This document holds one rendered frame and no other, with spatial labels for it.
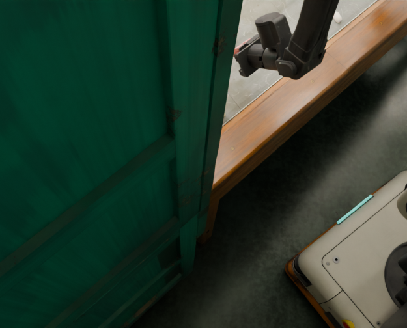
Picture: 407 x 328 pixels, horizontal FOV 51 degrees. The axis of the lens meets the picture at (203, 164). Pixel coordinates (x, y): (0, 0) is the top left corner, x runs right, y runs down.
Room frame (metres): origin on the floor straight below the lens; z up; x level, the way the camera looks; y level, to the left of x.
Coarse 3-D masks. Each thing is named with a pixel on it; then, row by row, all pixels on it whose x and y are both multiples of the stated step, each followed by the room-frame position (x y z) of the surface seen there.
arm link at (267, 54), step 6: (270, 48) 0.64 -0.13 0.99; (276, 48) 0.61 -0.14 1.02; (264, 54) 0.63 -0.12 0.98; (270, 54) 0.62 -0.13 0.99; (276, 54) 0.61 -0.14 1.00; (264, 60) 0.62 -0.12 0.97; (270, 60) 0.61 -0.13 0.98; (264, 66) 0.61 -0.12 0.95; (270, 66) 0.60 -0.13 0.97; (276, 66) 0.59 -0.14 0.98
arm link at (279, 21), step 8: (264, 16) 0.68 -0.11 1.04; (272, 16) 0.67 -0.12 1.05; (280, 16) 0.66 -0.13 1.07; (256, 24) 0.65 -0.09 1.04; (264, 24) 0.64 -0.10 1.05; (272, 24) 0.64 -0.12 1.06; (280, 24) 0.64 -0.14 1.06; (264, 32) 0.64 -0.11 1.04; (272, 32) 0.63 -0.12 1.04; (280, 32) 0.63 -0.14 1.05; (288, 32) 0.64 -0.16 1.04; (264, 40) 0.63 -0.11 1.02; (272, 40) 0.62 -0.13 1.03; (280, 40) 0.62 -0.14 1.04; (288, 40) 0.62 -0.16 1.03; (280, 48) 0.60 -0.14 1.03; (280, 56) 0.59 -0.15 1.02; (280, 64) 0.57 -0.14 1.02; (288, 64) 0.56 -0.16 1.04; (280, 72) 0.57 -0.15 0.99; (288, 72) 0.55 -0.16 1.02; (296, 72) 0.55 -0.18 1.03
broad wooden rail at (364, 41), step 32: (384, 0) 1.04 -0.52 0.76; (352, 32) 0.90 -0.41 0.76; (384, 32) 0.91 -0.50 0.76; (320, 64) 0.77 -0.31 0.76; (352, 64) 0.78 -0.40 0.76; (288, 96) 0.65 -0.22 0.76; (320, 96) 0.67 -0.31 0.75; (224, 128) 0.54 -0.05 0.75; (256, 128) 0.55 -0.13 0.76; (288, 128) 0.59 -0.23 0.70; (224, 160) 0.44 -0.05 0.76; (256, 160) 0.50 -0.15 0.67; (224, 192) 0.41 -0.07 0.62
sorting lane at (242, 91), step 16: (256, 0) 1.01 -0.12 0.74; (272, 0) 1.02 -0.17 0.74; (288, 0) 1.02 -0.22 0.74; (352, 0) 1.05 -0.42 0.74; (368, 0) 1.05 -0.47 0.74; (240, 16) 0.94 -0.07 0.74; (256, 16) 0.95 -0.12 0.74; (288, 16) 0.96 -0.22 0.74; (352, 16) 0.98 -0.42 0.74; (240, 32) 0.88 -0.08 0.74; (256, 32) 0.89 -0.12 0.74; (336, 32) 0.92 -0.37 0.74; (240, 80) 0.71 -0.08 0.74; (256, 80) 0.71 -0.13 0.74; (272, 80) 0.72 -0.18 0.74; (240, 96) 0.66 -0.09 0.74; (256, 96) 0.66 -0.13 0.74
